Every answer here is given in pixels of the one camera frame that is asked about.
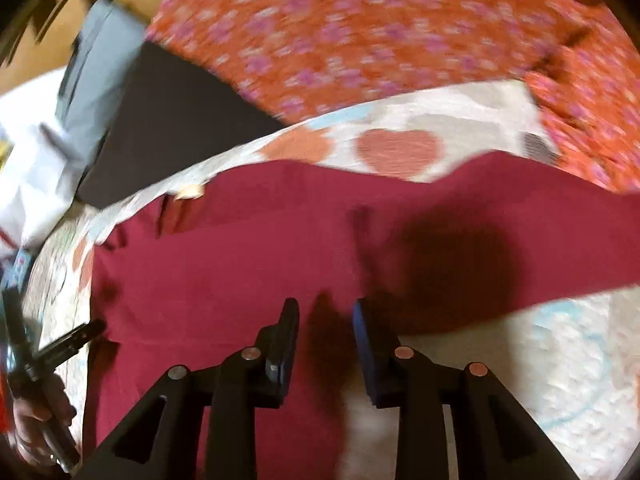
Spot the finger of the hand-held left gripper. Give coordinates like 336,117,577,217
31,319,108,367

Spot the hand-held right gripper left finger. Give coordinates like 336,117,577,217
82,297,301,480

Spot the maroon cloth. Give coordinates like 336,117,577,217
82,150,640,480

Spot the orange floral cloth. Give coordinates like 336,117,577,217
145,0,640,193

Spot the heart-printed white blanket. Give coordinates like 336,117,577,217
20,80,640,480

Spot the person's left hand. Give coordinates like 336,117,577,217
7,374,78,471

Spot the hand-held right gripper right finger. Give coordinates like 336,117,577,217
352,299,581,480

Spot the black cloth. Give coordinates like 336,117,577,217
75,40,288,211

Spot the grey cloth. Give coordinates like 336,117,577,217
54,0,148,161

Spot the white cloth pile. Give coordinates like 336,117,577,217
0,77,96,261

